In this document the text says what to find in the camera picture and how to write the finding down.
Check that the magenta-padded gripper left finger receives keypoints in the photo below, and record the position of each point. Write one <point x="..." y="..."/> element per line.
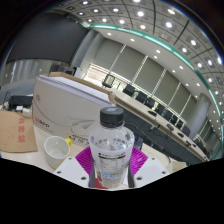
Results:
<point x="71" y="170"/>

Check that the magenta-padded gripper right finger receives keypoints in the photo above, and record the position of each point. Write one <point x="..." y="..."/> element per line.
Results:
<point x="150" y="170"/>

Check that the clear black-capped water bottle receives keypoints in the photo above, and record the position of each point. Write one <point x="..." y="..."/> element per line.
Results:
<point x="111" y="153"/>

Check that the white cup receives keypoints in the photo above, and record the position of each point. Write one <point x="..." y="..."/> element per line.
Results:
<point x="53" y="156"/>

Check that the black desk microphone units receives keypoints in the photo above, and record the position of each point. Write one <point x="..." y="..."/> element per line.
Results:
<point x="152" y="113"/>

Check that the long curved conference desk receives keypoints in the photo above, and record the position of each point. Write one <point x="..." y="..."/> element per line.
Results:
<point x="143" y="113"/>

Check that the white paper ream box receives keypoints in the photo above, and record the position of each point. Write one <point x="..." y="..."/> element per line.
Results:
<point x="66" y="106"/>

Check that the brown kraft envelope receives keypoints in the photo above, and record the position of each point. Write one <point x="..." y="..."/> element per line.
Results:
<point x="15" y="133"/>

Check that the row of black office chairs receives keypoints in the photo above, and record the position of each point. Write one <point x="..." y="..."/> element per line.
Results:
<point x="141" y="97"/>

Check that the black power adapter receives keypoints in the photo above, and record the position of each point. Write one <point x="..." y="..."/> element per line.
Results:
<point x="20" y="101"/>

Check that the mesh-back office chair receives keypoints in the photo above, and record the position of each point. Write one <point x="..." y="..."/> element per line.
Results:
<point x="108" y="80"/>

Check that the round ceiling lights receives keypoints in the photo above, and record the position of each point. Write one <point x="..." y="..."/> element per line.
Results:
<point x="140" y="13"/>

